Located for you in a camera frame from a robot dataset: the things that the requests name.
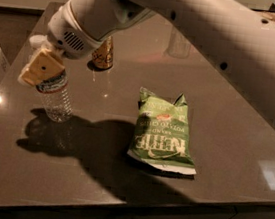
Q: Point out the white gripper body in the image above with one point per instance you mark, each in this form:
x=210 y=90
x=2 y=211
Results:
x=67 y=39

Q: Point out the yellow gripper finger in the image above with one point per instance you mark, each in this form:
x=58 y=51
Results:
x=44 y=64

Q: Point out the clear plastic water bottle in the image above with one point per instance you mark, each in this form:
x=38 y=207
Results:
x=53 y=92

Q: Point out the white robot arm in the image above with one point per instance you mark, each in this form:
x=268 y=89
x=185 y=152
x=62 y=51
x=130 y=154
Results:
x=238 y=42

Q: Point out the gold soda can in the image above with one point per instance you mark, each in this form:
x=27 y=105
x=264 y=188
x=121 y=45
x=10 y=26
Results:
x=102 y=58

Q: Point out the green Kettle chips bag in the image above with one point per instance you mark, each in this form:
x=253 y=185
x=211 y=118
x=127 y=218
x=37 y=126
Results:
x=161 y=137

